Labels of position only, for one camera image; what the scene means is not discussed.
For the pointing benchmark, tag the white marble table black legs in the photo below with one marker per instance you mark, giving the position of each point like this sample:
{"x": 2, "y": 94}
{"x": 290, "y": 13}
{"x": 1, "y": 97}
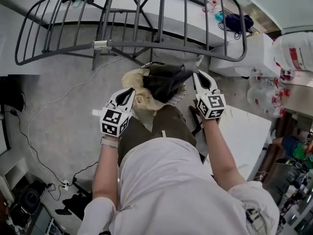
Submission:
{"x": 239, "y": 136}

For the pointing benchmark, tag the empty clear water jugs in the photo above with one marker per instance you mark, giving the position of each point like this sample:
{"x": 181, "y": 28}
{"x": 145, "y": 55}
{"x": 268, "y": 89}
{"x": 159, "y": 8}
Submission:
{"x": 264, "y": 97}

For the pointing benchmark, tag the pale yellow clothes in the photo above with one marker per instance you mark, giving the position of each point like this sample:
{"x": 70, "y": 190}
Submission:
{"x": 146, "y": 109}

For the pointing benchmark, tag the clear bottle red label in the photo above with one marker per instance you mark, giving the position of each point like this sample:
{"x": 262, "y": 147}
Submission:
{"x": 210, "y": 7}

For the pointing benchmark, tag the white ribbed laundry basket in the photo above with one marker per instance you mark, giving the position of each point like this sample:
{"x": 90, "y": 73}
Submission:
{"x": 179, "y": 97}

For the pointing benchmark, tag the teal small object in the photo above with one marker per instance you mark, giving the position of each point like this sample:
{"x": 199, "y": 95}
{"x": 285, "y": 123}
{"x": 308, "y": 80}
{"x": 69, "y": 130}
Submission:
{"x": 218, "y": 16}

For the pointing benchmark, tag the large clear water jug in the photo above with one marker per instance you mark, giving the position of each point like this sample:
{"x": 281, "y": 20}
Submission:
{"x": 293, "y": 50}

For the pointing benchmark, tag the person's white shirt torso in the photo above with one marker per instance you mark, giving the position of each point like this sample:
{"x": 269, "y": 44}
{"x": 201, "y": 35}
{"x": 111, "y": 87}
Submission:
{"x": 176, "y": 192}

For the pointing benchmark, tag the white shelf unit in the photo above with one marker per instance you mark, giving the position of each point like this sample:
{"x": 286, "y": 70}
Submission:
{"x": 14, "y": 170}

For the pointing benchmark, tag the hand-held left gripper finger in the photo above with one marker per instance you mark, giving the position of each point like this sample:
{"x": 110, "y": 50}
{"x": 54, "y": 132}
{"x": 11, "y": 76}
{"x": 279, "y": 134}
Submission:
{"x": 113, "y": 99}
{"x": 130, "y": 104}

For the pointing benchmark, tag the white floor power strip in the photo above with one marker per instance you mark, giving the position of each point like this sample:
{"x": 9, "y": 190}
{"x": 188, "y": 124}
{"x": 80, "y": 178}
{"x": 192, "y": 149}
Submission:
{"x": 65, "y": 184}

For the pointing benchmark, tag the dark purple bag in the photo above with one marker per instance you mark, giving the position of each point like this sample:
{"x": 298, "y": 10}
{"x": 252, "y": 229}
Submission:
{"x": 237, "y": 23}

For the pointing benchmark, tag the person's olive trouser legs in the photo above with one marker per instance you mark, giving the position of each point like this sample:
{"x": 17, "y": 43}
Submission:
{"x": 168, "y": 121}

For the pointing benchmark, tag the person's right forearm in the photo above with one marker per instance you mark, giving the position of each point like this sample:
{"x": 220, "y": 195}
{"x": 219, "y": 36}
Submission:
{"x": 222, "y": 160}

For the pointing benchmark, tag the white box cabinet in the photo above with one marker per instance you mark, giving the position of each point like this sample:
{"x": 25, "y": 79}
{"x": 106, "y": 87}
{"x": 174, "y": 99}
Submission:
{"x": 256, "y": 50}

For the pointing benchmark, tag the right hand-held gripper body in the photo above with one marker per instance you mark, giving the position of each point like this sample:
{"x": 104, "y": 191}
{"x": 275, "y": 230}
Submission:
{"x": 211, "y": 105}

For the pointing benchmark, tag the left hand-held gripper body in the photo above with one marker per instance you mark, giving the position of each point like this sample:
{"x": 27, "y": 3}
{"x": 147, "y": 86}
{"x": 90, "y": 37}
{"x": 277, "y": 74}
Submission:
{"x": 112, "y": 121}

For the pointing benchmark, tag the person's left forearm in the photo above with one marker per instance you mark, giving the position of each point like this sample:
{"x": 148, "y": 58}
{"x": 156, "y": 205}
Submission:
{"x": 107, "y": 170}

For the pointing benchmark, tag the dark grey clothes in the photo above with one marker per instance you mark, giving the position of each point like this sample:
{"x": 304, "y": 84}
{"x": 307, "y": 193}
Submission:
{"x": 166, "y": 82}

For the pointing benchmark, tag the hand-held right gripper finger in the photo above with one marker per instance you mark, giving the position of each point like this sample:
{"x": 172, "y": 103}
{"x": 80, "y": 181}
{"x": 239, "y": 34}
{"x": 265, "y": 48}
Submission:
{"x": 212, "y": 86}
{"x": 196, "y": 87}

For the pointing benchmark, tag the grey metal drying rack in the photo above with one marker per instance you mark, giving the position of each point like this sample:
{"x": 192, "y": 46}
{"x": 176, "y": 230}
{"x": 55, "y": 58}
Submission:
{"x": 100, "y": 44}

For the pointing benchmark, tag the beige wristband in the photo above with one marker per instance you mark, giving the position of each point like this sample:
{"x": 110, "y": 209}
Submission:
{"x": 110, "y": 142}

